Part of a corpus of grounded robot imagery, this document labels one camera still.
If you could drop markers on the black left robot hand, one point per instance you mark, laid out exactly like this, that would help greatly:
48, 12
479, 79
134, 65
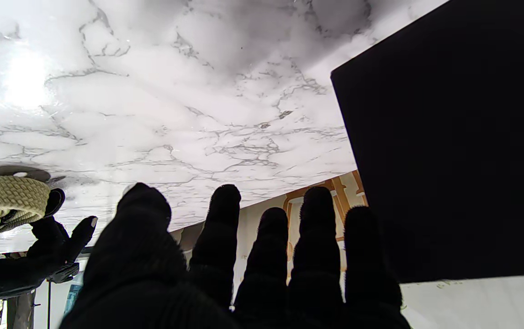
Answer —
152, 274

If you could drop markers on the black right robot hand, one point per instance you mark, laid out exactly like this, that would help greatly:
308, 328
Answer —
19, 265

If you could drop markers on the beige woven belt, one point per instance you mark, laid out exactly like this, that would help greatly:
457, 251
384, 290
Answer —
15, 198

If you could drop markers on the black belt storage box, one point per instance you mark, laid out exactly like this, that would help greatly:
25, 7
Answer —
449, 137

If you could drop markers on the printed room scene backdrop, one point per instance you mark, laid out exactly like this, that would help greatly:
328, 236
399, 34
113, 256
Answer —
298, 228

